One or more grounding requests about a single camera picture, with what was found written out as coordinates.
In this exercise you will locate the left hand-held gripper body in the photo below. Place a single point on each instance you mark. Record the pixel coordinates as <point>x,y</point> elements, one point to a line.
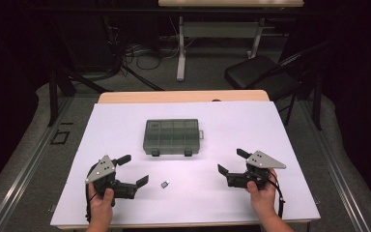
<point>101,170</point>

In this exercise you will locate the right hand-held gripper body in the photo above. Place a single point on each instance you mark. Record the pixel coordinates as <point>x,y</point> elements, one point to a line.
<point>264,161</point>

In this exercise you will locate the small dark grey block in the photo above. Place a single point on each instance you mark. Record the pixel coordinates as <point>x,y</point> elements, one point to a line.
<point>165,184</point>

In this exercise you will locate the grey transparent compartment box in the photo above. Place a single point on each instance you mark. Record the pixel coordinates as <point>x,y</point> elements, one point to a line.
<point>170,137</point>

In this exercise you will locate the person's left hand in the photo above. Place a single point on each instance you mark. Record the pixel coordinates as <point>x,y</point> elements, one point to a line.
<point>101,208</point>

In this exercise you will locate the person's right hand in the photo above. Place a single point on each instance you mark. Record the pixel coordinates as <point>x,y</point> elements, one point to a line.
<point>264,201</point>

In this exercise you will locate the white board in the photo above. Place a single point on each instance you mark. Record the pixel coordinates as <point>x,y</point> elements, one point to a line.
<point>186,199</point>

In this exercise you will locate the black folding chair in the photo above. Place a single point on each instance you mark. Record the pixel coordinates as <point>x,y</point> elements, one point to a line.
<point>257,75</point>

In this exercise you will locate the wooden table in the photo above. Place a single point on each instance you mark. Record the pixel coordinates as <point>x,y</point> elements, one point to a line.
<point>180,96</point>

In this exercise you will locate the black metal stand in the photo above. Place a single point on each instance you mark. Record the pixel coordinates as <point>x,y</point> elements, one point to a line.
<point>54,96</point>

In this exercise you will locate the black floor socket frame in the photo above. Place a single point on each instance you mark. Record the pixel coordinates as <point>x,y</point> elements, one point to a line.
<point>60,137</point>

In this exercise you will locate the metal floor rail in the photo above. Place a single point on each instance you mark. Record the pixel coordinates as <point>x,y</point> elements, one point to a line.
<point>338,174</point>
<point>22,180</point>

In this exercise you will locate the white frame desk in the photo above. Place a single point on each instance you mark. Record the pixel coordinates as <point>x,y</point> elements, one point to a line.
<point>219,29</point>

